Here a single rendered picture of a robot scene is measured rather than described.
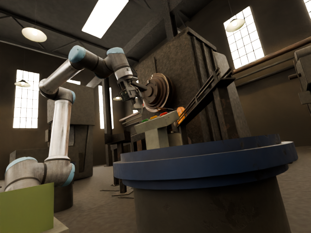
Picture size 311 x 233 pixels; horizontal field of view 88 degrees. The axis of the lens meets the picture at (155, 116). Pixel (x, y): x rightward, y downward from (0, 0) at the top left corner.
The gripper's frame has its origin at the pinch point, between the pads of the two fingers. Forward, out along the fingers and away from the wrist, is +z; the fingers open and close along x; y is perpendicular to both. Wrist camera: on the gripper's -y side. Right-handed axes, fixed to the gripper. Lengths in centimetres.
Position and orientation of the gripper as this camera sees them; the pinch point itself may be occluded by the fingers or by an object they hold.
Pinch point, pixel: (141, 111)
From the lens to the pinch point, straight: 91.0
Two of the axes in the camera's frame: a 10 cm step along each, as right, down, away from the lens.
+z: 3.6, 9.3, 0.3
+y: -6.5, 2.8, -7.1
